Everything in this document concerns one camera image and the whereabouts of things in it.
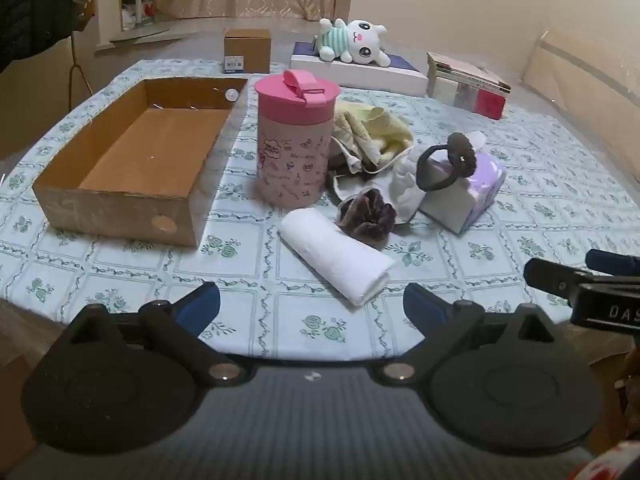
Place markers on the flat white box blue top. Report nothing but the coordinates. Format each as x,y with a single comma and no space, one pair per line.
370,80

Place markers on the pale yellow cloth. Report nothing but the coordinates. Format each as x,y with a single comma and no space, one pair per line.
380,125

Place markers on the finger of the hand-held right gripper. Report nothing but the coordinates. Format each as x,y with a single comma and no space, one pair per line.
610,262
550,277

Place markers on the thick red white book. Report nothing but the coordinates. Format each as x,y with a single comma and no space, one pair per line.
490,105

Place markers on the small closed cardboard box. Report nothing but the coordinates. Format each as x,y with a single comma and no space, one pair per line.
247,50

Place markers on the pink cover book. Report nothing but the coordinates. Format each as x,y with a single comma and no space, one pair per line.
465,67

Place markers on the white bunny plush toy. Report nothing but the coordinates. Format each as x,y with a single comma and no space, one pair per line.
362,42

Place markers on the thin white book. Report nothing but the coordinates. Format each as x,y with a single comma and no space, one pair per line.
492,88

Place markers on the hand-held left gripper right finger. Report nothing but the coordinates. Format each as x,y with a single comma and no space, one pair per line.
422,305

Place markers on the black puffer jacket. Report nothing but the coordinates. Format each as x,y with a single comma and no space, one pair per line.
30,5

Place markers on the purple tissue pack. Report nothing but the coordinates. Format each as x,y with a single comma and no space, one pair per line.
460,205

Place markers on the metal clothes rack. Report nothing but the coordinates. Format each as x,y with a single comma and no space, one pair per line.
76,67

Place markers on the pink lidded cup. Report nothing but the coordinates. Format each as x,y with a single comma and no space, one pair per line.
295,150

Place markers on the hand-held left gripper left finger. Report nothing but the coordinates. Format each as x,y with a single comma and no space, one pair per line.
200,305

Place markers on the person's printed clothing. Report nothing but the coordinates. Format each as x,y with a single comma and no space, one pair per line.
615,465

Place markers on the dark brown velvet scrunchie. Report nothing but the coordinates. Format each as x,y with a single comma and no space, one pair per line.
367,215

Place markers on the rolled white towel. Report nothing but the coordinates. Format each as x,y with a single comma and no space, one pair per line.
335,255

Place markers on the white fleece cloth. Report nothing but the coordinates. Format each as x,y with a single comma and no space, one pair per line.
405,185

